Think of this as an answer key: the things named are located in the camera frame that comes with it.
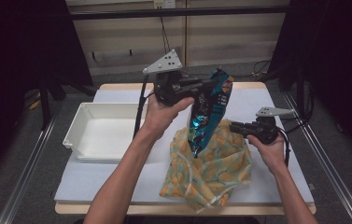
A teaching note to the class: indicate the black metal stand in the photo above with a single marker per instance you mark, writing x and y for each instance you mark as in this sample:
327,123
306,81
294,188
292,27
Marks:
301,93
45,105

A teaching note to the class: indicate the person's right hand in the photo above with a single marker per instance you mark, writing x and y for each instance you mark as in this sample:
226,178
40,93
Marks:
270,154

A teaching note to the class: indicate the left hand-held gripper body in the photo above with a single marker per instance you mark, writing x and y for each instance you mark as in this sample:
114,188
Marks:
169,88

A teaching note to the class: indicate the white wall socket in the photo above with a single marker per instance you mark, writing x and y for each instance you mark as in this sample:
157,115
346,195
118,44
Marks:
164,3

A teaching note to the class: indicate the orange print cloth bag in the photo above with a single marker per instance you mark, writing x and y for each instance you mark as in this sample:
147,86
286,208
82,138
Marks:
217,174

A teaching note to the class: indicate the person's left hand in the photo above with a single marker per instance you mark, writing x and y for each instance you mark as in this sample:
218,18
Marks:
161,118

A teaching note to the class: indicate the white plastic tray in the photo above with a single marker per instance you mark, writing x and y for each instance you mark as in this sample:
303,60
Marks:
102,137

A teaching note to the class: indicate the black horizontal bar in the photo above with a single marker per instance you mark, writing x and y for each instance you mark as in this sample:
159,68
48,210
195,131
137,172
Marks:
226,10

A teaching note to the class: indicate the pale blue table mat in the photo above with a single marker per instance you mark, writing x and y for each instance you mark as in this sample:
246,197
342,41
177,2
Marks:
251,96

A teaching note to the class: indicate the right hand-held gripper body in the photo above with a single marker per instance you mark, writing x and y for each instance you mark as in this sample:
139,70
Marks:
265,129

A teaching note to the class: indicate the aluminium floor rail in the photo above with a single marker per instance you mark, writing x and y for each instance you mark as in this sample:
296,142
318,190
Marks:
323,155
24,177

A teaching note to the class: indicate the black curtain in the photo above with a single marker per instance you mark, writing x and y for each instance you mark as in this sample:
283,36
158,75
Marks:
335,62
15,62

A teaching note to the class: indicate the blue chip packet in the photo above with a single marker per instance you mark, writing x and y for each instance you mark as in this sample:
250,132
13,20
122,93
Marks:
209,115

